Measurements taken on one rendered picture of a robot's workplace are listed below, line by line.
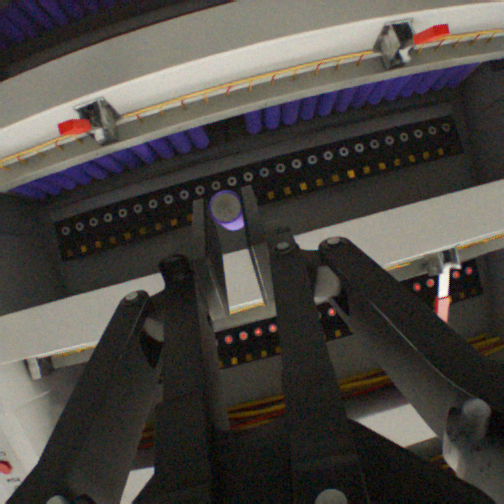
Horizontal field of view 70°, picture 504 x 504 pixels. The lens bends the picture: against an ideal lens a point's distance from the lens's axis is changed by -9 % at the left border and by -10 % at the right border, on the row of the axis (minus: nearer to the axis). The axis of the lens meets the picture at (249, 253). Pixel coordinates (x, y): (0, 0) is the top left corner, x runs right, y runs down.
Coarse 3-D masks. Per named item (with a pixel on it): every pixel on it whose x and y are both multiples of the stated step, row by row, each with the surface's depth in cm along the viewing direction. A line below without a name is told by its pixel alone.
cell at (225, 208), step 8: (224, 192) 21; (232, 192) 21; (216, 200) 21; (224, 200) 21; (232, 200) 21; (216, 208) 21; (224, 208) 21; (232, 208) 21; (240, 208) 21; (216, 216) 21; (224, 216) 21; (232, 216) 21; (240, 216) 21; (224, 224) 21; (232, 224) 22; (240, 224) 25
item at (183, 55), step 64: (256, 0) 29; (320, 0) 29; (384, 0) 29; (448, 0) 28; (64, 64) 30; (128, 64) 29; (192, 64) 29; (256, 64) 32; (0, 128) 30; (384, 128) 47; (128, 192) 48
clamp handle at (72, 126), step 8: (72, 120) 25; (80, 120) 26; (88, 120) 28; (64, 128) 25; (72, 128) 25; (80, 128) 26; (88, 128) 27; (96, 128) 30; (96, 136) 31; (104, 136) 31
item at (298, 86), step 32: (480, 32) 32; (320, 64) 33; (352, 64) 34; (384, 64) 34; (416, 64) 34; (448, 64) 35; (224, 96) 35; (256, 96) 34; (288, 96) 35; (128, 128) 35; (160, 128) 35; (0, 160) 34; (32, 160) 35; (64, 160) 35; (0, 192) 37
